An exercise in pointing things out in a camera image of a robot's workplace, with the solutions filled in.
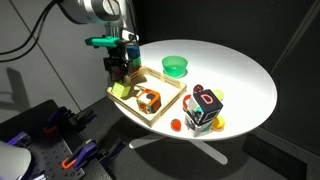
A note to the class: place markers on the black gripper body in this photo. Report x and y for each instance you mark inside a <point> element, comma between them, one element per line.
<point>116,61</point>

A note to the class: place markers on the yellow green block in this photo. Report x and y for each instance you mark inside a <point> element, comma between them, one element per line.
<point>120,90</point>

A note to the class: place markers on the silver Franka robot arm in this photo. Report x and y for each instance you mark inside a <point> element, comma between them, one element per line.
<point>96,10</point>

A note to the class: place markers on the red block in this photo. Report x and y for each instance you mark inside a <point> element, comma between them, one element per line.
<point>136,68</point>

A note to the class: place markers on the blue block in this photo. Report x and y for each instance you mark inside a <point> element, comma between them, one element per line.
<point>134,52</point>

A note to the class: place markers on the shallow wooden crate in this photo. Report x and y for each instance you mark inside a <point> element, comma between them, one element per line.
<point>165,89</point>

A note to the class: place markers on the green plastic bowl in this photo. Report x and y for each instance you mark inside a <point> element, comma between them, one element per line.
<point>175,65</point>

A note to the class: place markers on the red strawberry toy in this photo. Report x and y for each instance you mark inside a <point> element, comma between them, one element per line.
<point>176,125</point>

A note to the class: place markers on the dark red ball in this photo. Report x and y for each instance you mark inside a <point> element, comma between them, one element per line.
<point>197,88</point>

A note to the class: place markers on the black cube with letter D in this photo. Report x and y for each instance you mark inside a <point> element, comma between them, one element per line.
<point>208,100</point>

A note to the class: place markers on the white picture cube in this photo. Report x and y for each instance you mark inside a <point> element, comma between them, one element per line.
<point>200,128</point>

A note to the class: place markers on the yellow round toy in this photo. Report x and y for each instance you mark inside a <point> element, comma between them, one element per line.
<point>220,95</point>

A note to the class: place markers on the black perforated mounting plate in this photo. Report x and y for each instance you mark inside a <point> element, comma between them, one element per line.
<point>50,156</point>

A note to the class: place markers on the black workbench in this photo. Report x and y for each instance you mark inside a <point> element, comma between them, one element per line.
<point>20,116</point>

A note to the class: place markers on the yellow orange toy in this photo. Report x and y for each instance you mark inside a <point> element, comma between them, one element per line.
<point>219,124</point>

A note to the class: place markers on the white table base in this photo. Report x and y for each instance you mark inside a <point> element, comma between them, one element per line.
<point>213,155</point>

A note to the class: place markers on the white blue clamp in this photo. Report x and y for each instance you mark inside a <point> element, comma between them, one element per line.
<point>39,176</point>

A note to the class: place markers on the white rounded housing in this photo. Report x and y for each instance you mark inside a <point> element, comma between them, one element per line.
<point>13,160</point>

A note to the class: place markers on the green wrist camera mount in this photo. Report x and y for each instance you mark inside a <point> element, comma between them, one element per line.
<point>103,41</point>

